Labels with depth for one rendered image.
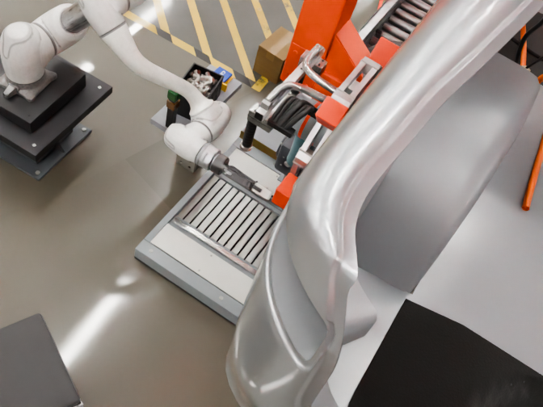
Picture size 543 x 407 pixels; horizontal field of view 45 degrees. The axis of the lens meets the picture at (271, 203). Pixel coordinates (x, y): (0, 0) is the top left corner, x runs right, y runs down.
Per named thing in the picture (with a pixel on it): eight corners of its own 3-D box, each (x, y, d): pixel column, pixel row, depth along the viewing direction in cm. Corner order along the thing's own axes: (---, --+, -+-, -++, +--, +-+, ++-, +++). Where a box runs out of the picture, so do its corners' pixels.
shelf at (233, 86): (183, 144, 268) (184, 140, 265) (149, 123, 270) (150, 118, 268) (241, 87, 292) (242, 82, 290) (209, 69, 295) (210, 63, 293)
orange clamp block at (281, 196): (304, 196, 215) (290, 214, 210) (284, 183, 216) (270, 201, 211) (309, 183, 210) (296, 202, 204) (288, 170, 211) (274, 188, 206)
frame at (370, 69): (284, 232, 234) (326, 133, 191) (268, 223, 235) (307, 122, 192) (352, 143, 266) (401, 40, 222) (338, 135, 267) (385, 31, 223)
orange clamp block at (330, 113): (337, 134, 201) (336, 127, 192) (315, 121, 203) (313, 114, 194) (349, 115, 201) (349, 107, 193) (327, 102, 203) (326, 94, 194)
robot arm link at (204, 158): (191, 164, 236) (205, 172, 235) (204, 141, 234) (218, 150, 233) (199, 164, 244) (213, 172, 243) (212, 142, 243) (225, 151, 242)
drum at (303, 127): (326, 164, 230) (338, 138, 218) (275, 132, 233) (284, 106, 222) (345, 140, 238) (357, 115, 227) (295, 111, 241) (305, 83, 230)
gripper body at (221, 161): (213, 169, 243) (234, 183, 242) (206, 170, 235) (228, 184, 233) (223, 153, 242) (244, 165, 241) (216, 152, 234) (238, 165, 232)
